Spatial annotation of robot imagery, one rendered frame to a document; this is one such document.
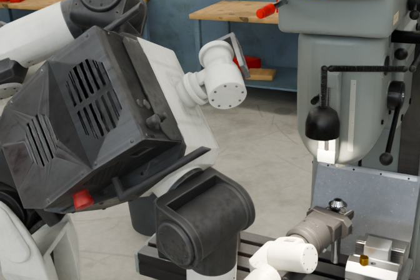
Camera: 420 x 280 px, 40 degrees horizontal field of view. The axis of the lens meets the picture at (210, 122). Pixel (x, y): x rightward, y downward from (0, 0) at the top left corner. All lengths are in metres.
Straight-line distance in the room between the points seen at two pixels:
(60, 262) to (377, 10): 0.85
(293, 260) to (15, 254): 0.59
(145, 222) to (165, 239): 2.57
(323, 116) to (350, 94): 0.13
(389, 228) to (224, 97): 1.00
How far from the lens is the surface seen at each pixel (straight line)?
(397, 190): 1.85
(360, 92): 1.28
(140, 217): 3.50
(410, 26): 1.51
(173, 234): 0.91
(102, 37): 0.89
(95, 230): 3.68
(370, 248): 1.52
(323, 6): 1.22
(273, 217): 3.67
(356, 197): 1.87
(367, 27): 1.20
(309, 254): 1.32
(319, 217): 1.46
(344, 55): 1.26
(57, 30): 1.09
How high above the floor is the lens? 1.92
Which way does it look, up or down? 22 degrees down
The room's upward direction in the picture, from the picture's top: 3 degrees counter-clockwise
